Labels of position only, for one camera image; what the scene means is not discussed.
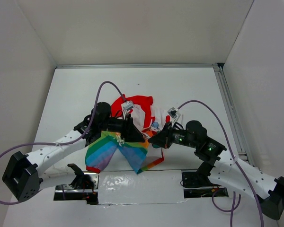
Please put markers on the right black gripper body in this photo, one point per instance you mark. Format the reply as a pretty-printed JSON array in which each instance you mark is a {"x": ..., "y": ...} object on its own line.
[{"x": 179, "y": 136}]

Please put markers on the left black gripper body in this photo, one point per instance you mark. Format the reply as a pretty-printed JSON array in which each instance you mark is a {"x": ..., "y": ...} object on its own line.
[{"x": 117, "y": 125}]

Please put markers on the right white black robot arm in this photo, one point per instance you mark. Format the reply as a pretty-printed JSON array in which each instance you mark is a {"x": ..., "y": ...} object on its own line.
[{"x": 220, "y": 167}]

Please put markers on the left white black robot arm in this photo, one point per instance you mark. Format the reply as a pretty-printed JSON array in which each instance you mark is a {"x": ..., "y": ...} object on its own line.
[{"x": 26, "y": 175}]

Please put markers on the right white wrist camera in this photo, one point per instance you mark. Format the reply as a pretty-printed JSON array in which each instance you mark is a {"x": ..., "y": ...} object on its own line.
[{"x": 174, "y": 114}]

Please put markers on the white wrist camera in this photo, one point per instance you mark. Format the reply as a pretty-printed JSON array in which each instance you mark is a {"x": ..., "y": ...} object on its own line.
[
  {"x": 174, "y": 114},
  {"x": 127, "y": 108}
]

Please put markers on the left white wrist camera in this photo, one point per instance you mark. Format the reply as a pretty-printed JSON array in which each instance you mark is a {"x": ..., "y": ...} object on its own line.
[{"x": 127, "y": 108}]

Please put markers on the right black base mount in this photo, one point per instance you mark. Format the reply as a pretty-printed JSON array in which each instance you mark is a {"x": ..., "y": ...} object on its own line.
[{"x": 196, "y": 184}]

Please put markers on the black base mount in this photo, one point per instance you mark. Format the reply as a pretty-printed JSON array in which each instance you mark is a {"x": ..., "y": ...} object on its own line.
[
  {"x": 196, "y": 184},
  {"x": 84, "y": 187}
]

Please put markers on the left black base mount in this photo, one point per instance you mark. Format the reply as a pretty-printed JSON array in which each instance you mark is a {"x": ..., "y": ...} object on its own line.
[{"x": 84, "y": 187}]

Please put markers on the aluminium frame rail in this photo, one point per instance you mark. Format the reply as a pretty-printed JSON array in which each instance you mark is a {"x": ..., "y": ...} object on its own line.
[{"x": 199, "y": 90}]

